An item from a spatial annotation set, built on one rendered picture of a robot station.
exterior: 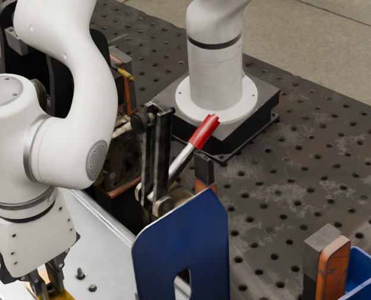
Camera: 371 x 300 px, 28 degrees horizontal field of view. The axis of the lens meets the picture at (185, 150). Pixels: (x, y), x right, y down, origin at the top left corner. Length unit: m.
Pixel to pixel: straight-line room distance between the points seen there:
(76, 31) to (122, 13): 1.40
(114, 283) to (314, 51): 2.40
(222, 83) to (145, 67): 0.42
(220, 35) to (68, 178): 0.80
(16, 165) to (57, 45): 0.14
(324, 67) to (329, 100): 1.37
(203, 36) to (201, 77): 0.11
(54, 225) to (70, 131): 0.18
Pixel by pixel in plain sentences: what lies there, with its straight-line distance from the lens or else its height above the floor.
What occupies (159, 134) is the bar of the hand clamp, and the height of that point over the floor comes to 1.19.
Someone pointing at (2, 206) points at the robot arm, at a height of 1.21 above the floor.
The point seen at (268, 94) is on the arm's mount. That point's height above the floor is 0.78.
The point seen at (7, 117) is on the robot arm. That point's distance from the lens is 0.81.
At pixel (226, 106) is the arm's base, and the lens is 1.68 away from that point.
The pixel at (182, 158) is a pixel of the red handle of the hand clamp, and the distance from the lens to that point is 1.08.
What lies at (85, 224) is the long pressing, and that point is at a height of 1.00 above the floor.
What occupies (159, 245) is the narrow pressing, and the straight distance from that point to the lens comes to 0.69.
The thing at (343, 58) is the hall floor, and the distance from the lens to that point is 3.31.
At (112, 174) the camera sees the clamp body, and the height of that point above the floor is 0.99.
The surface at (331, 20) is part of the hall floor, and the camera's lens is 3.57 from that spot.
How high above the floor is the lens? 1.81
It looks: 40 degrees down
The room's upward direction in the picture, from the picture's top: 4 degrees counter-clockwise
